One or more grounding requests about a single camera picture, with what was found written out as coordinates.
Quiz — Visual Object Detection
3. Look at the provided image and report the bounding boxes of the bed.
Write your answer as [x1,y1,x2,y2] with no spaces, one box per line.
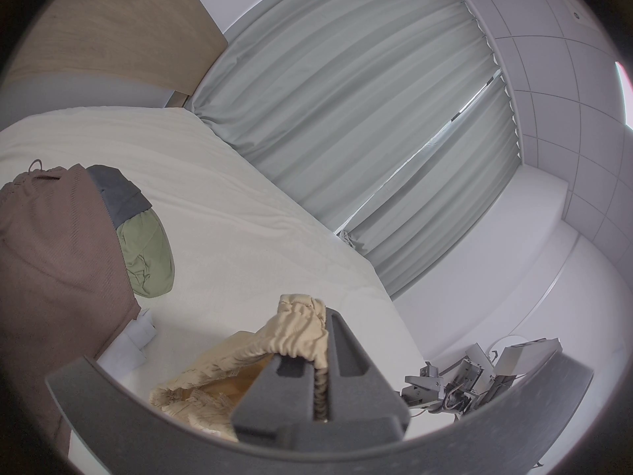
[0,0,427,469]

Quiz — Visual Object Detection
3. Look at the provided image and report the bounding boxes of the brown shorts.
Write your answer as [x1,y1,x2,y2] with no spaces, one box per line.
[0,163,141,464]

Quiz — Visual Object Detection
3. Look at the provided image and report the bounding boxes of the grey-green curtain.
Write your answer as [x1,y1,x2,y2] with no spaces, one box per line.
[190,0,502,236]
[341,75,520,301]

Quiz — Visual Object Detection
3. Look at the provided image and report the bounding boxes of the white garment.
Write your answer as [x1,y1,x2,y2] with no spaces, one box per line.
[96,309,158,372]

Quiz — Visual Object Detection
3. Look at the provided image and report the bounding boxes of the beige shorts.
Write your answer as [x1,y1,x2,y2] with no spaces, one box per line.
[148,292,332,436]

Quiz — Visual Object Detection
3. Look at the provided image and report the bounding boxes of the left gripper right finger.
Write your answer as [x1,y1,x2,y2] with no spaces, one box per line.
[316,308,412,438]

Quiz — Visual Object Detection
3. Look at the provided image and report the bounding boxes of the dark grey garment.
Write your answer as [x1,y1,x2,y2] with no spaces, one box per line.
[86,164,153,229]

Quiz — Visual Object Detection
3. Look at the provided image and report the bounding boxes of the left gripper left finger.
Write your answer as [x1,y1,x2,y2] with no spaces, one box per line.
[230,352,318,447]

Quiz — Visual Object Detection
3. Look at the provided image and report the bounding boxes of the green garment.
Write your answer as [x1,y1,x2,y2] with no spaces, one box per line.
[116,208,176,298]

